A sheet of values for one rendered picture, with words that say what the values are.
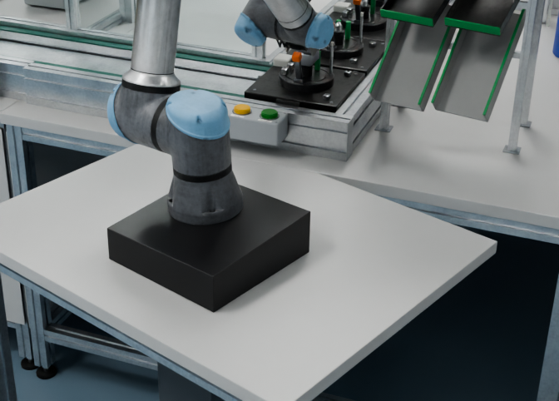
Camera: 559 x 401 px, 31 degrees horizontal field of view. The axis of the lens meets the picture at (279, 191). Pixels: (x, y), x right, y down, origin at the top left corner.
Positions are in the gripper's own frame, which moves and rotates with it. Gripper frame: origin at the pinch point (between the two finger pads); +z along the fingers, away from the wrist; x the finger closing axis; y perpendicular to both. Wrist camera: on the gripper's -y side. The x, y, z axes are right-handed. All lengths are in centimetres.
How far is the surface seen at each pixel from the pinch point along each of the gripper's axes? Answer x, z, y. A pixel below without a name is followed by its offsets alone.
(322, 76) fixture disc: 4.2, 5.9, 5.8
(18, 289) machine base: -77, 43, 69
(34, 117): -65, 0, 33
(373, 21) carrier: 3.9, 37.0, -30.3
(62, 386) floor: -64, 64, 90
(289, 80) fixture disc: -2.5, 2.5, 9.8
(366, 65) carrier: 10.7, 18.8, -6.1
